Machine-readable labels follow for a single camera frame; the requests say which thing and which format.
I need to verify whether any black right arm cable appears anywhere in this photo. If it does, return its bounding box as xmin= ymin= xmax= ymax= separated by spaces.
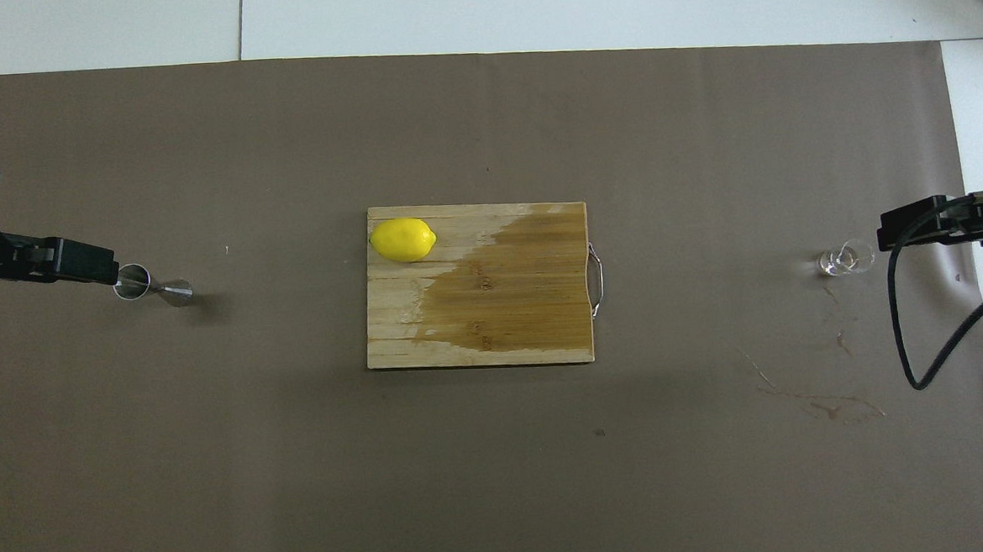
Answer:
xmin=885 ymin=194 xmax=983 ymax=393

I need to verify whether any brown paper table mat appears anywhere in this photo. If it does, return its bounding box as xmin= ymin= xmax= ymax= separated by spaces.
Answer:
xmin=0 ymin=21 xmax=983 ymax=552

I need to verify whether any steel double jigger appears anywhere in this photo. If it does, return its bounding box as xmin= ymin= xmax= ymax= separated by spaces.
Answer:
xmin=113 ymin=260 xmax=194 ymax=312

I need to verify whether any yellow lemon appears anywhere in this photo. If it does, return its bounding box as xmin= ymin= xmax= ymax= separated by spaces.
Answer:
xmin=368 ymin=216 xmax=439 ymax=265

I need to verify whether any small clear glass beaker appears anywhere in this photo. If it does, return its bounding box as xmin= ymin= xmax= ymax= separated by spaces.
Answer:
xmin=817 ymin=238 xmax=877 ymax=278

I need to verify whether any wooden cutting board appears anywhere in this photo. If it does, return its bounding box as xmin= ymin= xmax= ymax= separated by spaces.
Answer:
xmin=360 ymin=195 xmax=609 ymax=375

